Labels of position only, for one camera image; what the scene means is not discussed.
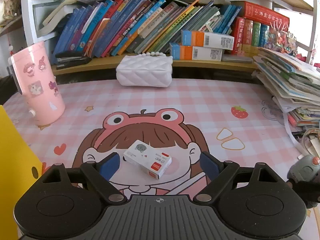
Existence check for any pink cartoon tumbler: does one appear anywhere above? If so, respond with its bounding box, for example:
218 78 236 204
9 41 65 126

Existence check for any small white staples box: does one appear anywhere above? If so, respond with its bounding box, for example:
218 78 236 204
123 140 172 180

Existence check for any upper orange blue white box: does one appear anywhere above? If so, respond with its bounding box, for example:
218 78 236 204
181 30 234 50

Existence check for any stack of papers and magazines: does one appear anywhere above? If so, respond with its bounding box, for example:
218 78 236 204
253 47 319 128

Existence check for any black stapler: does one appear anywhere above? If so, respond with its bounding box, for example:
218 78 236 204
55 51 92 69

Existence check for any lower orange blue white box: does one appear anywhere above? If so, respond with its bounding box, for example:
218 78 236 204
170 43 223 61

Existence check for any orange blue white box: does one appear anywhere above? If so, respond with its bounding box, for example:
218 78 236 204
170 43 223 61
181 30 234 50

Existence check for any yellow cardboard box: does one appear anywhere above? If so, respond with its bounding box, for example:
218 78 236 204
1 107 42 239

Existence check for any red thick dictionary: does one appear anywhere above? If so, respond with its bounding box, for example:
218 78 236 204
231 1 290 32

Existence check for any white quilted handbag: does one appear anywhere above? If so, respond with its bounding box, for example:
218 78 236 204
116 53 173 88

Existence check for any pink checkered table mat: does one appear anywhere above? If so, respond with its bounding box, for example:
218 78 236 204
4 79 300 197

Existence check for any row of leaning books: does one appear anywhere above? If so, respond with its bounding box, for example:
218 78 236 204
49 0 244 63

